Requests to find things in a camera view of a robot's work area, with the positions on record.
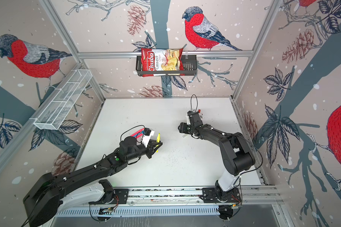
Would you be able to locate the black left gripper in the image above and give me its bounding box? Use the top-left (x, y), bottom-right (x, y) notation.
top-left (125, 139), bottom-right (163, 162)

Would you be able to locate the yellow highlighter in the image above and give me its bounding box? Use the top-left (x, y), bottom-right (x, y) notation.
top-left (156, 133), bottom-right (160, 153)

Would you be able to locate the pink highlighter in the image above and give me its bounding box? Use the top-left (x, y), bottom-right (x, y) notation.
top-left (131, 128), bottom-right (144, 138)
top-left (132, 130), bottom-right (144, 138)

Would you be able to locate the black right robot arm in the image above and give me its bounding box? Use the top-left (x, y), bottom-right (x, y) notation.
top-left (178, 111), bottom-right (255, 193)

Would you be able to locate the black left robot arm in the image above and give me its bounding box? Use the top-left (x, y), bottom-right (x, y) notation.
top-left (23, 136), bottom-right (162, 227)

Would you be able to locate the red cassava chips bag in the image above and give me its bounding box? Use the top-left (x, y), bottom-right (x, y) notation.
top-left (139, 48), bottom-right (184, 77)

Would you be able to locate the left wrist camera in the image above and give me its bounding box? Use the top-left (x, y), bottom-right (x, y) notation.
top-left (141, 128), bottom-right (154, 147)

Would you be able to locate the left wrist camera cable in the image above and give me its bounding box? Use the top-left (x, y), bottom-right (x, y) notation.
top-left (120, 124), bottom-right (145, 141)

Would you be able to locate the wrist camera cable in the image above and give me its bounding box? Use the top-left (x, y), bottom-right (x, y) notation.
top-left (189, 94), bottom-right (199, 113)
top-left (120, 124), bottom-right (145, 141)

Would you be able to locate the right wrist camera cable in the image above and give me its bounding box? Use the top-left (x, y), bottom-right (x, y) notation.
top-left (189, 94), bottom-right (199, 113)

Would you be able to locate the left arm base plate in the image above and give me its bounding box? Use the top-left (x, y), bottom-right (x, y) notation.
top-left (89, 188), bottom-right (129, 205)

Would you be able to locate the black wall basket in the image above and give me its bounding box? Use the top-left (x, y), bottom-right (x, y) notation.
top-left (135, 55), bottom-right (198, 77)

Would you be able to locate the white perforated cable duct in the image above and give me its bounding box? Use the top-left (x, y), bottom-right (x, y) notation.
top-left (56, 205), bottom-right (220, 218)

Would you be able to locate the white wire mesh shelf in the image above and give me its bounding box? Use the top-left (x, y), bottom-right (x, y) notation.
top-left (34, 69), bottom-right (92, 130)

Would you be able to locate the aluminium mounting rail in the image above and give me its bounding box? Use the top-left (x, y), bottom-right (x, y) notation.
top-left (45, 185), bottom-right (285, 208)

